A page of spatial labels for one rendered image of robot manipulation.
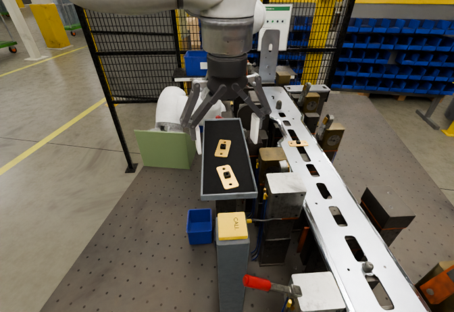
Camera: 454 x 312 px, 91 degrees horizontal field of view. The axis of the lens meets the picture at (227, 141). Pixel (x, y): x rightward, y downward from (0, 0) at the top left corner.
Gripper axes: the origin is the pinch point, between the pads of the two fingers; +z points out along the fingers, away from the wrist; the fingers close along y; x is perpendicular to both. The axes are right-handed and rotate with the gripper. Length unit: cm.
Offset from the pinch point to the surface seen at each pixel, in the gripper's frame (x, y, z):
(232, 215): -11.9, -2.5, 11.4
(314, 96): 59, 71, 23
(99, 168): 163, -87, 128
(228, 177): -0.9, 0.2, 11.0
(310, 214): -7.7, 24.3, 27.1
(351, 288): -28.1, 21.7, 27.3
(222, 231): -14.9, -5.6, 11.4
